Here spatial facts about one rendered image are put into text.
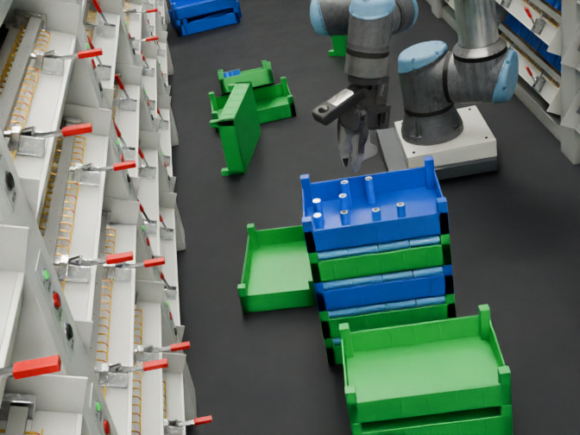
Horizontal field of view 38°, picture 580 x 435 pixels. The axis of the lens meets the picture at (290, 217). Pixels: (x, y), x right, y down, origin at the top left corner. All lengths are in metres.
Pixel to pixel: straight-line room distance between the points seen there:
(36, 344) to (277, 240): 1.57
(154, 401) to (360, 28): 0.84
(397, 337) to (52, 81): 0.88
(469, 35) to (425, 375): 1.08
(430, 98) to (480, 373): 1.07
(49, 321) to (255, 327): 1.28
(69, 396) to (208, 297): 1.37
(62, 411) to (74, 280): 0.24
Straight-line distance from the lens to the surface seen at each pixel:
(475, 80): 2.47
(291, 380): 1.98
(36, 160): 1.06
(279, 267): 2.33
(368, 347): 1.77
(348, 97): 1.80
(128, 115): 2.08
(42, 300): 0.90
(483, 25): 2.43
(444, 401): 1.62
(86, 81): 1.52
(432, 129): 2.58
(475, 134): 2.62
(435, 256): 1.83
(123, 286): 1.47
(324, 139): 2.94
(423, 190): 1.95
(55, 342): 0.91
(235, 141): 2.76
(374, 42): 1.77
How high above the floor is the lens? 1.34
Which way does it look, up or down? 32 degrees down
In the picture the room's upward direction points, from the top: 11 degrees counter-clockwise
